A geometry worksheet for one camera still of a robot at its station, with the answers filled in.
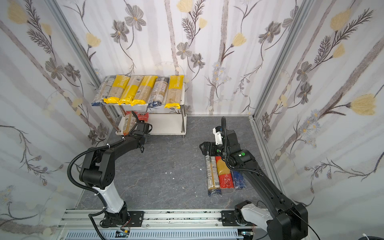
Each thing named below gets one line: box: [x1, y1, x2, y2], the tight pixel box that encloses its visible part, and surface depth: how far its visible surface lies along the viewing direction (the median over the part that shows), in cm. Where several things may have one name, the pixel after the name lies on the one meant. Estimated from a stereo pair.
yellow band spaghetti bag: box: [118, 75, 144, 106], surface depth 83 cm
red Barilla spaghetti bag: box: [215, 156, 234, 189], surface depth 87 cm
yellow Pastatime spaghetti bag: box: [103, 74, 130, 104], surface depth 83 cm
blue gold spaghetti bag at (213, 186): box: [205, 154, 221, 197], surface depth 88 cm
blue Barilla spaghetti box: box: [232, 170, 247, 189], surface depth 85 cm
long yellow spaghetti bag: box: [164, 75, 185, 109], surface depth 83 cm
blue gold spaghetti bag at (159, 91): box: [147, 77, 169, 108], surface depth 83 cm
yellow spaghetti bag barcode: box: [131, 75, 158, 106], surface depth 84 cm
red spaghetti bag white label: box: [123, 111, 137, 136], surface depth 106 cm
